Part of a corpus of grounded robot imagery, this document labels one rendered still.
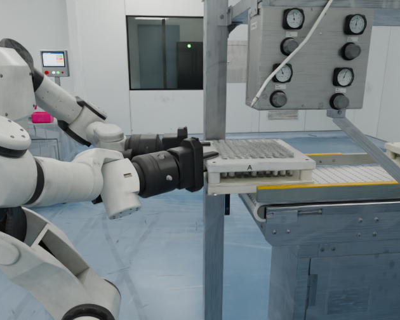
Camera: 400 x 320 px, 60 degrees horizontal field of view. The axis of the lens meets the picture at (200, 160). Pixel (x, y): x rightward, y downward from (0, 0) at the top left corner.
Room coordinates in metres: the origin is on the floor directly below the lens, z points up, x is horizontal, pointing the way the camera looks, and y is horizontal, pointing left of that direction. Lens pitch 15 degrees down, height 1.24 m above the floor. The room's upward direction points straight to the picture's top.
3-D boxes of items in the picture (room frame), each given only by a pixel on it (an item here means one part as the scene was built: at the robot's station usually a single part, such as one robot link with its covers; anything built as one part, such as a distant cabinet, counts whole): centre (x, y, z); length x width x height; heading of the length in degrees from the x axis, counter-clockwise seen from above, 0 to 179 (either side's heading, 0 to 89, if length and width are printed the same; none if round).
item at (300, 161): (0.86, -0.13, 1.02); 0.25 x 0.24 x 0.02; 6
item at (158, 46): (5.96, 0.48, 1.43); 1.38 x 0.01 x 1.16; 97
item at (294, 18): (0.68, -0.17, 1.32); 0.04 x 0.01 x 0.04; 97
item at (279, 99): (0.68, -0.15, 1.18); 0.03 x 0.02 x 0.04; 97
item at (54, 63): (3.41, 1.37, 1.07); 0.23 x 0.10 x 0.62; 97
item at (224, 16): (0.97, -0.06, 1.36); 0.05 x 0.03 x 0.04; 7
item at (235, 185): (0.86, -0.13, 0.98); 0.24 x 0.24 x 0.02; 6
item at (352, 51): (0.69, -0.29, 1.27); 0.03 x 0.02 x 0.04; 97
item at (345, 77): (0.70, -0.28, 1.22); 0.04 x 0.01 x 0.04; 97
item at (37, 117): (3.06, 1.38, 0.80); 0.16 x 0.12 x 0.09; 97
